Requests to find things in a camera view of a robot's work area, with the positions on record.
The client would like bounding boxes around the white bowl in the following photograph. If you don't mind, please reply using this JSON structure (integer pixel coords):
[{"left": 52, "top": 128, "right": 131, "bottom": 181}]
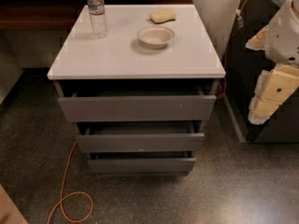
[{"left": 136, "top": 26, "right": 175, "bottom": 49}]

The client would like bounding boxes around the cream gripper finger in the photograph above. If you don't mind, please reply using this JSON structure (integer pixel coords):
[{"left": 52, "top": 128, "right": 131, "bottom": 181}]
[
  {"left": 245, "top": 25, "right": 269, "bottom": 50},
  {"left": 248, "top": 63, "right": 299, "bottom": 125}
]

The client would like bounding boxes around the white top drawer cabinet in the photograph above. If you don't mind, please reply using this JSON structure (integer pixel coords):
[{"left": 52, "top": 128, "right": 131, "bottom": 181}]
[{"left": 47, "top": 4, "right": 227, "bottom": 177}]

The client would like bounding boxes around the grey top drawer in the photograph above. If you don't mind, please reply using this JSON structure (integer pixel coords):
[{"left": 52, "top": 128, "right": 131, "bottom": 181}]
[{"left": 58, "top": 94, "right": 216, "bottom": 122}]

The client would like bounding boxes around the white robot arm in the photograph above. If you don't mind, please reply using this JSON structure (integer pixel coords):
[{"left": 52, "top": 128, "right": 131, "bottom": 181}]
[{"left": 246, "top": 0, "right": 299, "bottom": 125}]

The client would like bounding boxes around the dark wooden shelf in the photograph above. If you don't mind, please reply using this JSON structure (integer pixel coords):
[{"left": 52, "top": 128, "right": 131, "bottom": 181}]
[{"left": 0, "top": 0, "right": 194, "bottom": 32}]

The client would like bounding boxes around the yellow sponge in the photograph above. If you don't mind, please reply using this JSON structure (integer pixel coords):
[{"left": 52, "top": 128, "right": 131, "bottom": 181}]
[{"left": 149, "top": 9, "right": 177, "bottom": 24}]

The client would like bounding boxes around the clear plastic water bottle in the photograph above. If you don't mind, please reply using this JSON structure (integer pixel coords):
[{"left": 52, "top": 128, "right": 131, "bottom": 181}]
[{"left": 87, "top": 0, "right": 107, "bottom": 38}]

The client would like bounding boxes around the black side cabinet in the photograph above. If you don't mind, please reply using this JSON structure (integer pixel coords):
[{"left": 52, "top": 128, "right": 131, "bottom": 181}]
[{"left": 223, "top": 0, "right": 299, "bottom": 143}]

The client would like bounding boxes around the orange extension cable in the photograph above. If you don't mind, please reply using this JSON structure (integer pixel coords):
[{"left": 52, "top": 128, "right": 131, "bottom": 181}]
[{"left": 46, "top": 140, "right": 94, "bottom": 224}]

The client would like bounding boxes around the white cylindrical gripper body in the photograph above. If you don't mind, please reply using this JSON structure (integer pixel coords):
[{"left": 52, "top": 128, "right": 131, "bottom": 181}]
[{"left": 265, "top": 5, "right": 299, "bottom": 65}]

